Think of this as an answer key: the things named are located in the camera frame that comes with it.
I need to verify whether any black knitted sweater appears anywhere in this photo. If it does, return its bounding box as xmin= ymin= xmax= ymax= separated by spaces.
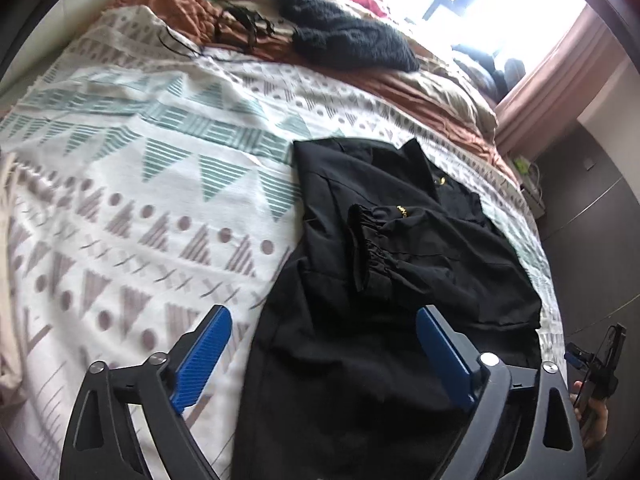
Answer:
xmin=274 ymin=0 xmax=421 ymax=73

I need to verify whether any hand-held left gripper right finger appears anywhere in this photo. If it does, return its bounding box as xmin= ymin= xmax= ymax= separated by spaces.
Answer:
xmin=416 ymin=305 xmax=586 ymax=480

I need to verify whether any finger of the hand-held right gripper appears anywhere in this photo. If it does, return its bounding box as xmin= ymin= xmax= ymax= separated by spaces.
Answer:
xmin=565 ymin=342 xmax=592 ymax=368

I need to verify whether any brown and beige duvet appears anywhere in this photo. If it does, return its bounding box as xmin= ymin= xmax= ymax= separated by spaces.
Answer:
xmin=107 ymin=0 xmax=521 ymax=186

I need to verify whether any black jacket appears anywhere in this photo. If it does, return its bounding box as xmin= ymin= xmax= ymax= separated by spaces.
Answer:
xmin=239 ymin=137 xmax=546 ymax=480

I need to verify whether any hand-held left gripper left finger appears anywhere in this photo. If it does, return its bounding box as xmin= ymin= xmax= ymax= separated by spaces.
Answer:
xmin=59 ymin=305 xmax=233 ymax=480

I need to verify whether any thin black cable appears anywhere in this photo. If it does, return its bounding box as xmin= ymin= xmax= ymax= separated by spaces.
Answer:
xmin=160 ymin=2 xmax=278 ymax=58

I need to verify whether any dark clothes pile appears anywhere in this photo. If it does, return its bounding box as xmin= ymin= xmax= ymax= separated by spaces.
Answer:
xmin=452 ymin=42 xmax=526 ymax=101

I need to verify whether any red cloth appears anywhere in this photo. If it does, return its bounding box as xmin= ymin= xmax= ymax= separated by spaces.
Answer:
xmin=327 ymin=0 xmax=388 ymax=17

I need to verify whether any person's right hand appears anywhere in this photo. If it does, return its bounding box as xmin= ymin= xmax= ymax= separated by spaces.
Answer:
xmin=572 ymin=380 xmax=611 ymax=451

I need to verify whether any white nightstand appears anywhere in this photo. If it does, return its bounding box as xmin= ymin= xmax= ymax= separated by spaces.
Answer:
xmin=514 ymin=155 xmax=546 ymax=217

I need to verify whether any pink curtain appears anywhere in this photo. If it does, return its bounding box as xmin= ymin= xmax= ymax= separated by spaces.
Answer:
xmin=495 ymin=15 xmax=633 ymax=156

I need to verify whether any patterned white blanket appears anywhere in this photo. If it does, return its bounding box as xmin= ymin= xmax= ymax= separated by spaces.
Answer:
xmin=0 ymin=5 xmax=566 ymax=480

